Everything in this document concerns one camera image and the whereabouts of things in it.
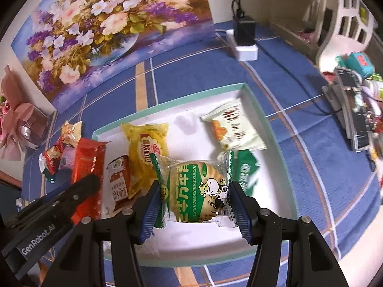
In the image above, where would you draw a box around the white tray teal rim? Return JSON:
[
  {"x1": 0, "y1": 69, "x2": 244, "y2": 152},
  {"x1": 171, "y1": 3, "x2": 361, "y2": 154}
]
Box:
[{"x1": 91, "y1": 82, "x2": 300, "y2": 268}]

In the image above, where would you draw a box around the large red gold snack packet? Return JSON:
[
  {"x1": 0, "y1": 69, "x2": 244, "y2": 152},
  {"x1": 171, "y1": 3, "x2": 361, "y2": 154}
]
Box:
[{"x1": 70, "y1": 138, "x2": 110, "y2": 225}]

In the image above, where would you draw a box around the green cow print snack packet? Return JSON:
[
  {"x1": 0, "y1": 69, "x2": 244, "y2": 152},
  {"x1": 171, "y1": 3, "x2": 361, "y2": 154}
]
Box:
[{"x1": 150, "y1": 152, "x2": 240, "y2": 229}]

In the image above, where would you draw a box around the small red snack packet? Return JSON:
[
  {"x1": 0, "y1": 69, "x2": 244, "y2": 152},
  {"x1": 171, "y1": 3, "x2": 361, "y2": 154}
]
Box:
[{"x1": 42, "y1": 143, "x2": 65, "y2": 175}]

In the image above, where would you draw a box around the cream snack packet orange print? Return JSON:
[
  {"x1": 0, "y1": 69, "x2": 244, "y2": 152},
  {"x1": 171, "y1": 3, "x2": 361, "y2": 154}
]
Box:
[{"x1": 200, "y1": 98, "x2": 267, "y2": 153}]

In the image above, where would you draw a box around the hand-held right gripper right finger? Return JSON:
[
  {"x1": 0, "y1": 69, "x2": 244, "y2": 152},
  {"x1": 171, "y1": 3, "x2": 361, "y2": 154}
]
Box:
[{"x1": 229, "y1": 181, "x2": 349, "y2": 287}]

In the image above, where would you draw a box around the green white snack packet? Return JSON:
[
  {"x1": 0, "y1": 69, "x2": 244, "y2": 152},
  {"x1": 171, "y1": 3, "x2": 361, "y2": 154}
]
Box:
[{"x1": 39, "y1": 152, "x2": 57, "y2": 183}]

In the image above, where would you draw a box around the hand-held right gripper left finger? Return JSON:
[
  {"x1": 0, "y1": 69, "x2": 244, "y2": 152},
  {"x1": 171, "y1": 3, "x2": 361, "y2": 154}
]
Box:
[{"x1": 45, "y1": 180, "x2": 163, "y2": 287}]

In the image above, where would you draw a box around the dark green snack packet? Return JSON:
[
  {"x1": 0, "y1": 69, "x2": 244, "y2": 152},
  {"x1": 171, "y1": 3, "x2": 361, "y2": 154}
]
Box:
[{"x1": 229, "y1": 149, "x2": 260, "y2": 196}]

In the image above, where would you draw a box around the flower painting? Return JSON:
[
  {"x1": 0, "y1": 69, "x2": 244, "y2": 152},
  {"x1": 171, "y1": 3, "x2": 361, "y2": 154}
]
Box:
[{"x1": 10, "y1": 0, "x2": 214, "y2": 113}]

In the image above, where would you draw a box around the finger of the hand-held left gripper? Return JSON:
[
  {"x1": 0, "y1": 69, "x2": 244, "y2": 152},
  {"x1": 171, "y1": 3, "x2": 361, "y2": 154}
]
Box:
[{"x1": 45, "y1": 175, "x2": 101, "y2": 225}]

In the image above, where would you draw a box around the white power strip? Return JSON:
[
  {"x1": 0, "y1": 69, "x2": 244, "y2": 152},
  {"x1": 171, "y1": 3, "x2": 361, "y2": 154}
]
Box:
[{"x1": 226, "y1": 29, "x2": 258, "y2": 61}]

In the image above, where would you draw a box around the white chair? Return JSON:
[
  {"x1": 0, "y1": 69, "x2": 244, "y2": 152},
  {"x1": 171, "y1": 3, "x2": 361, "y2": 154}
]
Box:
[{"x1": 317, "y1": 0, "x2": 377, "y2": 72}]

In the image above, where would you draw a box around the pink wrapped bouquet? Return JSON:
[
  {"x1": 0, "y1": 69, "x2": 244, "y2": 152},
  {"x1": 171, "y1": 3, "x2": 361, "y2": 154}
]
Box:
[{"x1": 0, "y1": 64, "x2": 50, "y2": 162}]

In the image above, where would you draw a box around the blue plaid tablecloth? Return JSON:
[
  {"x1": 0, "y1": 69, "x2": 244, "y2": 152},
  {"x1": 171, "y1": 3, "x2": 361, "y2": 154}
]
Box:
[{"x1": 22, "y1": 21, "x2": 383, "y2": 287}]

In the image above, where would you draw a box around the pink snack packet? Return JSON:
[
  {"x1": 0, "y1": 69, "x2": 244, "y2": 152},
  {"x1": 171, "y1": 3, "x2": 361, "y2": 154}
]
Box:
[{"x1": 59, "y1": 145, "x2": 79, "y2": 171}]

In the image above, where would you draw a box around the brown white snack packet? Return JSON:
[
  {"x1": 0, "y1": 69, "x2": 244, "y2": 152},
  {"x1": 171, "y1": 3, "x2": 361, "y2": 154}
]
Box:
[{"x1": 100, "y1": 155, "x2": 130, "y2": 216}]

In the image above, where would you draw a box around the orange yellow snack packet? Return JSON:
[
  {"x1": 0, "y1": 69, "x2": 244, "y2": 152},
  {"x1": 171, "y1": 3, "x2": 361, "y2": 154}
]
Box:
[{"x1": 61, "y1": 120, "x2": 83, "y2": 145}]

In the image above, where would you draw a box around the beige wooden furniture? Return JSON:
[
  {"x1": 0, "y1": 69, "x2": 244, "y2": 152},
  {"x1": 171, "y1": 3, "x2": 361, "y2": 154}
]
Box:
[{"x1": 268, "y1": 0, "x2": 328, "y2": 63}]

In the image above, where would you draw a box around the teal toy box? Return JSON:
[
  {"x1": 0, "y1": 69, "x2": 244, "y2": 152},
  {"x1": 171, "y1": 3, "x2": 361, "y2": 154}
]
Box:
[{"x1": 335, "y1": 51, "x2": 376, "y2": 78}]

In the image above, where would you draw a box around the black power adapter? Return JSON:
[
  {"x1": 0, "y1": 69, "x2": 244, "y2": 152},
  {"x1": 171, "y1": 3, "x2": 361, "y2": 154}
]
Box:
[{"x1": 232, "y1": 0, "x2": 256, "y2": 47}]

